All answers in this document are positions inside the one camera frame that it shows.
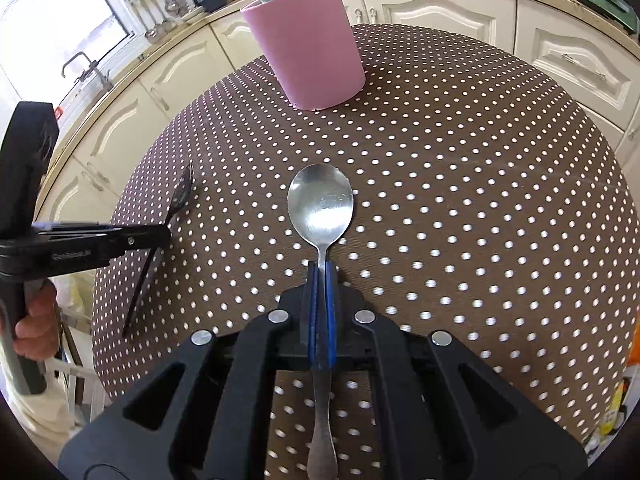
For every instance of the pink utensil holder cup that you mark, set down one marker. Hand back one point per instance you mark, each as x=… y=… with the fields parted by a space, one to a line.
x=310 y=50

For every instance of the brown polka dot tablecloth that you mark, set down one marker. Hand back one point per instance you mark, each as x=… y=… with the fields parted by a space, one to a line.
x=450 y=210

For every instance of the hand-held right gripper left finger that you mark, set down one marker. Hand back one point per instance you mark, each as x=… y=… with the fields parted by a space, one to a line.
x=312 y=310

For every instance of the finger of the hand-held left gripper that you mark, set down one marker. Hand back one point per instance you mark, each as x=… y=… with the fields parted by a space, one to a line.
x=75 y=226
x=135 y=242

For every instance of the white framed window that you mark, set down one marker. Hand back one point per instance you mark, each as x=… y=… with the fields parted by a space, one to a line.
x=50 y=10

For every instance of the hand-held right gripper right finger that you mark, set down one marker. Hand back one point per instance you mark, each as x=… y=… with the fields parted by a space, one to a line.
x=331 y=310

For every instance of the metal kitchen faucet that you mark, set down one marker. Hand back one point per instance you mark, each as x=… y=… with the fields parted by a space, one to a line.
x=97 y=72

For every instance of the silver metal spoon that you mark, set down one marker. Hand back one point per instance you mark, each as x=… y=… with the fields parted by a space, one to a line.
x=320 y=205

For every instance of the person's left hand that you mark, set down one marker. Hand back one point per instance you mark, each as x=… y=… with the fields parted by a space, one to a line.
x=37 y=320

